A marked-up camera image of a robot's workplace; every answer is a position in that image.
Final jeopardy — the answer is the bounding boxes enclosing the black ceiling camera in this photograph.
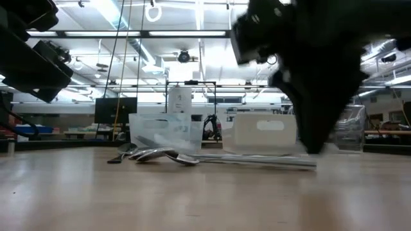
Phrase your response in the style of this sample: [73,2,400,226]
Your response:
[177,49,191,64]

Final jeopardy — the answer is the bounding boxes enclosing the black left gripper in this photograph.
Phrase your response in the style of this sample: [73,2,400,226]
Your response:
[0,0,74,104]

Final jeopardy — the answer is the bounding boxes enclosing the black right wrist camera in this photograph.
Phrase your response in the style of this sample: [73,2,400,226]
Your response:
[230,0,282,65]

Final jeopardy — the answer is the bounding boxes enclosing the white hanging ring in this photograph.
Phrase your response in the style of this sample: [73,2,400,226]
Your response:
[144,2,162,23]

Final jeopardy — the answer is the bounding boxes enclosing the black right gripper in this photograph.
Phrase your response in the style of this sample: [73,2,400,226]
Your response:
[277,0,369,155]

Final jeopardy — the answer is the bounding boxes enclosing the teal-white handled silver spoon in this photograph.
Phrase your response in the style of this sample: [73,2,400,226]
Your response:
[136,147,314,169]
[165,150,318,171]
[128,148,309,167]

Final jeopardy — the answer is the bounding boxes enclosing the clear transparent plastic bin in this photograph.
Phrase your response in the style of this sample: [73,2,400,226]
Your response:
[330,104,367,152]

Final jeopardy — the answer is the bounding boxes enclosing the white paper sign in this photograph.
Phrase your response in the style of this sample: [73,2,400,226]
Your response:
[167,86,193,115]

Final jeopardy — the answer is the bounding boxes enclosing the frosted plastic bin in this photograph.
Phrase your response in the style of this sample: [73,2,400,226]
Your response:
[128,112,204,155]

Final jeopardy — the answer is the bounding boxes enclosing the black monitor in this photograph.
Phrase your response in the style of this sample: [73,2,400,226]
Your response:
[94,97,139,125]

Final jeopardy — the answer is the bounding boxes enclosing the white plastic bin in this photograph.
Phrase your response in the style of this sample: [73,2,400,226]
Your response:
[222,113,298,155]

